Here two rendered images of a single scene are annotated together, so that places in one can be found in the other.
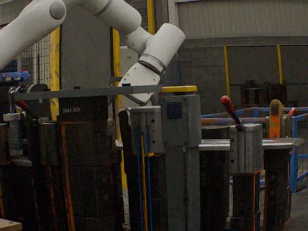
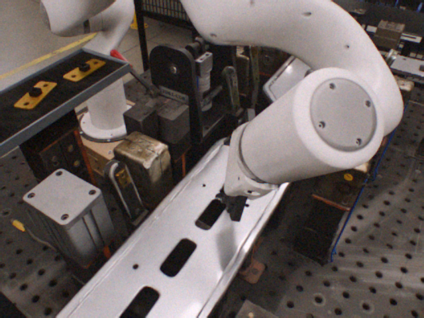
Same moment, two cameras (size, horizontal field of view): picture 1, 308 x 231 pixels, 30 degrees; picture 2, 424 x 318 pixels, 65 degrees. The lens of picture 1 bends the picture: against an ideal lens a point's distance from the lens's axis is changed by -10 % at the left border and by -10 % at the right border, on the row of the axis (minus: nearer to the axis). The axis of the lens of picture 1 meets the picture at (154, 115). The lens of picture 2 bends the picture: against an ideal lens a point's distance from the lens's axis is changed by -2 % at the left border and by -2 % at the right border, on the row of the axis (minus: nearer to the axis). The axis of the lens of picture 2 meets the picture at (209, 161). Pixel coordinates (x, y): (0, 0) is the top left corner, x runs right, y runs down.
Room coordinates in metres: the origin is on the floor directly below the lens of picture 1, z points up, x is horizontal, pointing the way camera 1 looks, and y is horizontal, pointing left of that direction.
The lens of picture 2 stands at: (1.86, -0.30, 1.49)
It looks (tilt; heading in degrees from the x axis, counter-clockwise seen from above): 44 degrees down; 95
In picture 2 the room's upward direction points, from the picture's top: straight up
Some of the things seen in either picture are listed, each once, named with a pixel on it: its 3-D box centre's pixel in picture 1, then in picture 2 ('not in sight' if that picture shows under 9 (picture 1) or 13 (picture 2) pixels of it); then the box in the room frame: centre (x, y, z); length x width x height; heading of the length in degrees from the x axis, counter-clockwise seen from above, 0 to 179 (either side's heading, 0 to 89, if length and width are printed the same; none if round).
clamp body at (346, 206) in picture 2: not in sight; (327, 209); (2.09, 0.20, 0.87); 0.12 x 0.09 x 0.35; 153
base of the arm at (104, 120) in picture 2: not in sight; (105, 97); (1.46, 0.57, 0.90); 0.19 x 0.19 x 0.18
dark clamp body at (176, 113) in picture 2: (59, 186); (172, 169); (1.72, 0.29, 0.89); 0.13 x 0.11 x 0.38; 153
